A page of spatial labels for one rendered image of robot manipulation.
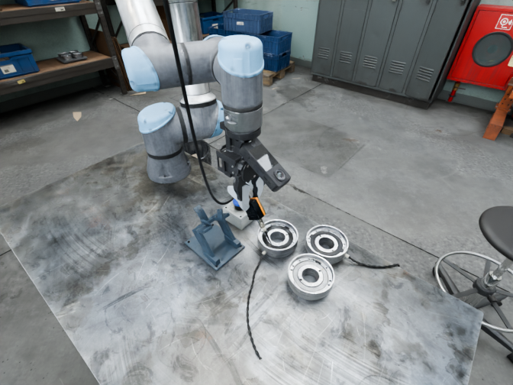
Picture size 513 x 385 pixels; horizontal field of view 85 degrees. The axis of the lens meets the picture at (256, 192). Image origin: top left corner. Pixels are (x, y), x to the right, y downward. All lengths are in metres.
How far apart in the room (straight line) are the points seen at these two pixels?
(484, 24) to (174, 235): 3.68
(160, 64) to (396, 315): 0.68
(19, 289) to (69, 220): 1.12
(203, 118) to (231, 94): 0.42
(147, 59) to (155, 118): 0.36
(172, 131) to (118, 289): 0.47
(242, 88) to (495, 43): 3.61
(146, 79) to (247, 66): 0.18
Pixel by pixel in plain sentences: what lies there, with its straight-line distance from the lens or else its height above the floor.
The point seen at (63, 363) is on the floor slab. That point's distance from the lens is 1.70.
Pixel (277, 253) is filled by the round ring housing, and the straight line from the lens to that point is 0.71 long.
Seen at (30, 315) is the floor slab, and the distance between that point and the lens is 1.92.
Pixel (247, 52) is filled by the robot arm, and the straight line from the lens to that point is 0.49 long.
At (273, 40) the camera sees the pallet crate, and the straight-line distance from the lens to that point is 4.16.
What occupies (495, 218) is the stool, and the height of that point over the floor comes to 0.62.
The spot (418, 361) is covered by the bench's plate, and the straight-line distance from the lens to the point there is 0.69.
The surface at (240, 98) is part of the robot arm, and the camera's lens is 0.51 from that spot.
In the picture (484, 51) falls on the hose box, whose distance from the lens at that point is 4.00.
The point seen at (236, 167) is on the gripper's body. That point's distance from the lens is 0.59.
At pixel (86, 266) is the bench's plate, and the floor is 0.80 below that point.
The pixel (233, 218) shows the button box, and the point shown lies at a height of 0.83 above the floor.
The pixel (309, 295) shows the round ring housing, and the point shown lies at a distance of 0.65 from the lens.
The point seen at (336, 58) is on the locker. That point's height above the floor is 0.36.
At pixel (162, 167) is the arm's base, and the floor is 0.85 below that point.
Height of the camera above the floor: 1.39
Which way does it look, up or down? 40 degrees down
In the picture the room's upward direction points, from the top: straight up
